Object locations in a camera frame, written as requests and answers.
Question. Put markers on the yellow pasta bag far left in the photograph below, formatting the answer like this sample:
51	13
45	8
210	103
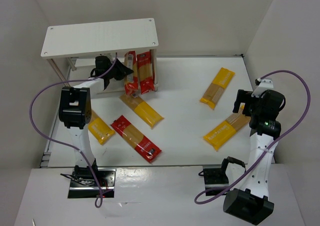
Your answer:
99	129

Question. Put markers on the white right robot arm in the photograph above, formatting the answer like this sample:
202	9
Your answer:
249	199

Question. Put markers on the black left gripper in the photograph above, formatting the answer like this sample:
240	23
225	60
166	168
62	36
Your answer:
116	70

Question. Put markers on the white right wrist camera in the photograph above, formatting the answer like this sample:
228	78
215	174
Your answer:
262	84

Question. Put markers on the yellow pasta bag centre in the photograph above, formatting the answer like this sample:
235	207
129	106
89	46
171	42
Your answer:
142	109

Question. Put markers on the red pasta bag on shelf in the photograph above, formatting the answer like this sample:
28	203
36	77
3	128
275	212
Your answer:
144	66

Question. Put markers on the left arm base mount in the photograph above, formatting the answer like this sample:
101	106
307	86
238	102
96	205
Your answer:
83	185

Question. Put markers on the red pasta bag label side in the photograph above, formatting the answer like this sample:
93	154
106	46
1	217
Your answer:
131	80

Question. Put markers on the white two-tier shelf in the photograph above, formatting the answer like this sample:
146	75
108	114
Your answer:
92	39

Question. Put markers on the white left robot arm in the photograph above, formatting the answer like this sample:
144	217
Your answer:
75	110

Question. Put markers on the red pasta bag front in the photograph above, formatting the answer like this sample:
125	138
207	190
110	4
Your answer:
136	139

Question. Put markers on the yellow Pastatime pasta bag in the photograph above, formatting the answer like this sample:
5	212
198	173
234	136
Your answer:
227	129

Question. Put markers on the yellow pasta bag upper right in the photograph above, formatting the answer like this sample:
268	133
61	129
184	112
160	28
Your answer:
217	87

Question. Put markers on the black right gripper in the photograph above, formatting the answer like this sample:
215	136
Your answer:
240	100

